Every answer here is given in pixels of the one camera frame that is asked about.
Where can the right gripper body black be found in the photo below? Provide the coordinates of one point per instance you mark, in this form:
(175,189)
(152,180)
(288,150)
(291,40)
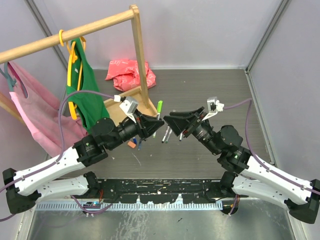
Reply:
(199,126)

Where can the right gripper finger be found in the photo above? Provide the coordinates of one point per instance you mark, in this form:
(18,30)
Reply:
(187,113)
(186,125)

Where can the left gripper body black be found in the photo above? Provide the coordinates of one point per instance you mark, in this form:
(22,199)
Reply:
(139,125)

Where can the long white green pen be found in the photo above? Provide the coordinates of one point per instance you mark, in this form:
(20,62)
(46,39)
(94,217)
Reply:
(168,135)

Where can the white pen black tip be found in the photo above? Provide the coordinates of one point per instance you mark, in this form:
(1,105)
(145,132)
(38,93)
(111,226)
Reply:
(165,134)

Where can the light green pen cap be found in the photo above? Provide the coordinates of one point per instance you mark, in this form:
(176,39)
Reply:
(159,106)

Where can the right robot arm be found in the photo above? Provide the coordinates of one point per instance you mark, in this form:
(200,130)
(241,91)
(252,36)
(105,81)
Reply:
(247,174)

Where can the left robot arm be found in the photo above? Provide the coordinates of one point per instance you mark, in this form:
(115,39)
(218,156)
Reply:
(25,188)

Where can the blue pen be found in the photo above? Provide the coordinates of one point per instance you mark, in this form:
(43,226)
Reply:
(140,144)

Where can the orange eraser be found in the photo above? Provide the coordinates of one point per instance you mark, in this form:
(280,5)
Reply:
(131,144)

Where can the red patterned cloth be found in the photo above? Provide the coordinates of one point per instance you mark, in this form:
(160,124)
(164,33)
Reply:
(124,73)

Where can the green tank top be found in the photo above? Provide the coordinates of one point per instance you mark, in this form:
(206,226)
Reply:
(88,107)

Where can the pink shirt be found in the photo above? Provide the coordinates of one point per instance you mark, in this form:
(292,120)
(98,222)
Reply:
(38,107)

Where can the grey blue hanger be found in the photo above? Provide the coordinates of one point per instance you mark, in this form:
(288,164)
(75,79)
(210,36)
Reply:
(12,78)

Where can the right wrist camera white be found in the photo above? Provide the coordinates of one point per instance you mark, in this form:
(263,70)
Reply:
(214,107)

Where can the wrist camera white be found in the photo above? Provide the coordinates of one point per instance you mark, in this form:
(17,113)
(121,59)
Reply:
(128,105)
(214,107)

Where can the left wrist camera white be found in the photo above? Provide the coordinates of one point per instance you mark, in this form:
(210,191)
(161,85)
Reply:
(128,105)

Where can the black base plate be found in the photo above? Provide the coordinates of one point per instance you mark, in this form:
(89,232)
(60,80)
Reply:
(157,191)

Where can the white cable duct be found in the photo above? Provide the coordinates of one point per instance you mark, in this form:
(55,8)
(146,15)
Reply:
(71,205)

